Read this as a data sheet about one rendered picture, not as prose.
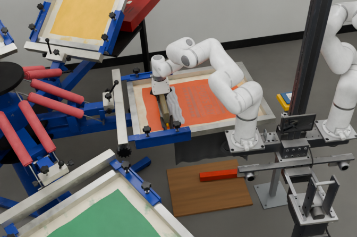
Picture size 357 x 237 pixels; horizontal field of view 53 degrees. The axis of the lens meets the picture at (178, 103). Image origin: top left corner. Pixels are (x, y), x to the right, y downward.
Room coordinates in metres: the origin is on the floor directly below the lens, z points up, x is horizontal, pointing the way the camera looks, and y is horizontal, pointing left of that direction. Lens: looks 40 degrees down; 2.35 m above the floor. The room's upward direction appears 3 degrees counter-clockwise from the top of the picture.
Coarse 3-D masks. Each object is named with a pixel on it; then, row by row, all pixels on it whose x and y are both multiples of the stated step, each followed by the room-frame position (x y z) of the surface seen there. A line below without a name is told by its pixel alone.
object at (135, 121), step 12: (180, 72) 1.95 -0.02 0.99; (192, 72) 1.94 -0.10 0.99; (204, 72) 1.96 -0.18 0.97; (132, 84) 1.84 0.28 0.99; (132, 96) 1.73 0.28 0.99; (132, 108) 1.61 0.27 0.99; (264, 108) 1.54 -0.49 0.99; (132, 120) 1.51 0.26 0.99; (264, 120) 1.45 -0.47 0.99; (192, 132) 1.39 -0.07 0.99; (204, 132) 1.40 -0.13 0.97; (216, 132) 1.41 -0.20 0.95
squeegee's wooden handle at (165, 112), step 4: (160, 96) 1.62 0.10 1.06; (164, 96) 1.62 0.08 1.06; (160, 100) 1.59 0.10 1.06; (164, 100) 1.58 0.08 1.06; (160, 104) 1.59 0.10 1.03; (164, 104) 1.55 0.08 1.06; (164, 108) 1.51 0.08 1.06; (164, 112) 1.48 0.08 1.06; (168, 112) 1.48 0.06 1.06; (164, 116) 1.47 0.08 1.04; (168, 116) 1.47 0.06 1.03; (164, 120) 1.47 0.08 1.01; (168, 120) 1.47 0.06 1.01
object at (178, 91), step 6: (174, 84) 1.86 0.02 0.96; (180, 84) 1.86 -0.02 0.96; (186, 84) 1.86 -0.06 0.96; (192, 84) 1.85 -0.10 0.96; (198, 84) 1.85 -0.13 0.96; (144, 90) 1.82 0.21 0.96; (150, 90) 1.82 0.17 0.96; (180, 90) 1.80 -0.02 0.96; (144, 96) 1.76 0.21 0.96; (150, 96) 1.76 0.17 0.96; (180, 96) 1.74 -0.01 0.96; (144, 102) 1.70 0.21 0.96; (150, 102) 1.70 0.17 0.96; (156, 102) 1.70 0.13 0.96; (180, 102) 1.68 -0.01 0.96
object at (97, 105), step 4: (84, 104) 1.61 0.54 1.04; (88, 104) 1.61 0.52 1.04; (92, 104) 1.61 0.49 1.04; (96, 104) 1.61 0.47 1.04; (100, 104) 1.60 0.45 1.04; (84, 108) 1.58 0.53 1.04; (88, 108) 1.57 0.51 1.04; (92, 108) 1.57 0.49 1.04; (96, 108) 1.57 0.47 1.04; (100, 108) 1.57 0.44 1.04; (84, 112) 1.56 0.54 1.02; (88, 112) 1.56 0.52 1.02; (92, 112) 1.57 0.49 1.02; (96, 112) 1.57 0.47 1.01; (112, 112) 1.58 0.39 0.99
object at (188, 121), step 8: (184, 104) 1.66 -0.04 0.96; (152, 112) 1.61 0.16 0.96; (184, 112) 1.59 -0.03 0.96; (152, 120) 1.54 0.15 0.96; (184, 120) 1.52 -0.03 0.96; (192, 120) 1.52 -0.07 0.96; (200, 120) 1.51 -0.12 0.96; (208, 120) 1.51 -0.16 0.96; (216, 120) 1.50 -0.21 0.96; (152, 128) 1.47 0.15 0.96; (160, 128) 1.47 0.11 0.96; (168, 128) 1.46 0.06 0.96
